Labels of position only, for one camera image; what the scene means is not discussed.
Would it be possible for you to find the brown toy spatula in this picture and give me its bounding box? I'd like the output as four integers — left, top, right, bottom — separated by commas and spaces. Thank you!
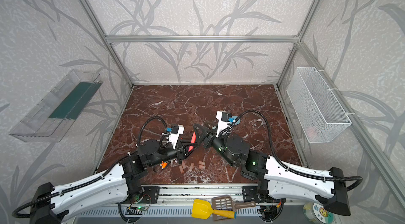
211, 195, 256, 211

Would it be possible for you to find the white wire mesh basket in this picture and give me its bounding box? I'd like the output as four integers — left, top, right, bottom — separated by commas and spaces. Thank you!
287, 67, 352, 144

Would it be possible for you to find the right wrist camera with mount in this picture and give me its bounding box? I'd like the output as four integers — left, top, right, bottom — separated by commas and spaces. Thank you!
216, 111, 232, 137

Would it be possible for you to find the aluminium cage frame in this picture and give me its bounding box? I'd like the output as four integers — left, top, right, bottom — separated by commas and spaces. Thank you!
78, 0, 405, 207

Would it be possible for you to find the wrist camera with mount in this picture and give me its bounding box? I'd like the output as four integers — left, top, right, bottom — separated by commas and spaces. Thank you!
216, 111, 232, 137
163, 124, 184, 150

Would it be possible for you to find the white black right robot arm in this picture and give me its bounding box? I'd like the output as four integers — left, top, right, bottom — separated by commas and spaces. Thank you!
193, 124, 351, 216

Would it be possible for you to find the pink highlighter pen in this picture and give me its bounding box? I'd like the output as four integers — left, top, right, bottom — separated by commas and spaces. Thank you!
188, 132, 196, 152

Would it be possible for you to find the green circuit board with wires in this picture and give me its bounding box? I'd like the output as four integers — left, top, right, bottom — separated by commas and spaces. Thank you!
124, 204, 150, 216

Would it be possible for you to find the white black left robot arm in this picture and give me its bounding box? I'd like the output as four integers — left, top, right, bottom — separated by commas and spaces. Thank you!
30, 140, 191, 224

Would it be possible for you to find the clear plastic wall tray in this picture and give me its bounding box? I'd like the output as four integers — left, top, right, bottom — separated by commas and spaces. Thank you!
9, 69, 103, 143

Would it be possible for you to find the yellow toy shovel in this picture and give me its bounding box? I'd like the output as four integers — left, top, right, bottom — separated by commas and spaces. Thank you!
191, 199, 236, 219

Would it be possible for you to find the orange marker pen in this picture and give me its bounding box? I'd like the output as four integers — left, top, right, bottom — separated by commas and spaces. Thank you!
160, 161, 168, 169

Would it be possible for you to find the light blue toy shovel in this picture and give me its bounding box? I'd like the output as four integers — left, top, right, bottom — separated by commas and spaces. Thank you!
228, 116, 240, 125

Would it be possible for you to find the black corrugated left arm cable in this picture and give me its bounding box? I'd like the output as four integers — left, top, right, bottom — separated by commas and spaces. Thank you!
12, 115, 168, 219

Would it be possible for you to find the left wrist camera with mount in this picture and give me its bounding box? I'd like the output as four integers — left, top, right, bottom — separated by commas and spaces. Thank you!
163, 124, 184, 150

